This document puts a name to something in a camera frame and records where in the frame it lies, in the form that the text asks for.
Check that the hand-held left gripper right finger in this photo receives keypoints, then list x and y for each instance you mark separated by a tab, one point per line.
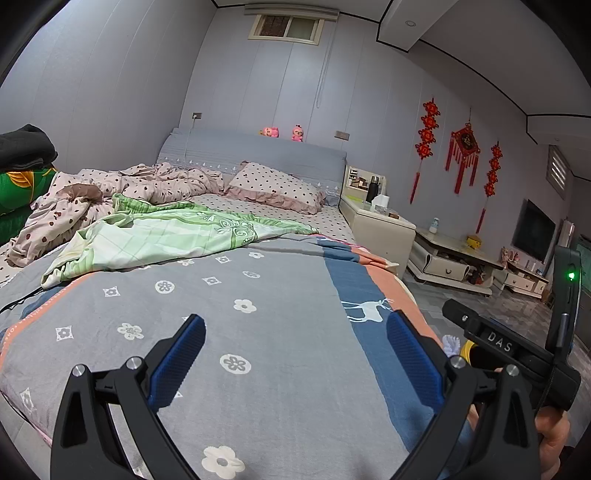
413	364

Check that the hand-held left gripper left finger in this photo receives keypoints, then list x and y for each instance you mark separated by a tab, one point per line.
178	355

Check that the yellow rimmed trash bin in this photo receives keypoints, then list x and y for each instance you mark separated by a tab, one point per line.
468	353

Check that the purple fluffy ball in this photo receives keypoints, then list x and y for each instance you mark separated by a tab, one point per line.
450	344

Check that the person's right hand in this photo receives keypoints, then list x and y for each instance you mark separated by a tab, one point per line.
551	434

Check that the cream television stand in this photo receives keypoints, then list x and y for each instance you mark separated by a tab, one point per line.
521	279

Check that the dark red container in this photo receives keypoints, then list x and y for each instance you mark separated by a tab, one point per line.
475	276

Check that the pink doll figure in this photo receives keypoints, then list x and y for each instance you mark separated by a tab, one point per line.
509	257

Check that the cream coffee table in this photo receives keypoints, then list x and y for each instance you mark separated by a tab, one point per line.
438	267

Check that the grey flower print blanket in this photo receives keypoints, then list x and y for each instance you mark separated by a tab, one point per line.
277	323

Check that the yellow toy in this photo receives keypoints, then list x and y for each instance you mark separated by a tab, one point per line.
473	242

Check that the green patterned quilt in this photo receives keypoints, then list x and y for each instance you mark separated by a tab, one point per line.
175	230

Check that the cream nightstand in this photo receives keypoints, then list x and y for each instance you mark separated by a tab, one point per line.
383	240

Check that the white bottle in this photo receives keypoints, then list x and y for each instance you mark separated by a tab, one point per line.
434	226

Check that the white tissue box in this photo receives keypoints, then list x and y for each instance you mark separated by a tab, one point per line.
380	203

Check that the pink polka dot quilt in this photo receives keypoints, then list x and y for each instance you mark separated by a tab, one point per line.
161	180

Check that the black thermos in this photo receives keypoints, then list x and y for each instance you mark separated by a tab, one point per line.
372	189

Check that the cream desk organizer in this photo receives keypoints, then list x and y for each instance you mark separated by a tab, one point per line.
358	180

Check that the polka dot pillow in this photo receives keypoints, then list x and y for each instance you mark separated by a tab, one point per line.
272	184

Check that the red diamond knot ornament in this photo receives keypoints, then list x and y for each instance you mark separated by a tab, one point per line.
464	141

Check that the grey upholstered bed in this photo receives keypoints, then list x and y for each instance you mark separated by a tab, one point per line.
258	152

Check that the green printed cushion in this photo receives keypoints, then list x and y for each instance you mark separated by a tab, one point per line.
23	189

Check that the pink plush toy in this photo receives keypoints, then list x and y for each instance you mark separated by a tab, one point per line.
269	133
297	134

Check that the white roller blind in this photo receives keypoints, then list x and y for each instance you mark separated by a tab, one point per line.
291	11

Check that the wall television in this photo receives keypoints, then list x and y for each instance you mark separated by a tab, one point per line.
533	230

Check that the wide wall window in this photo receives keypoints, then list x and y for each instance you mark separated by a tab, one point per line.
286	28

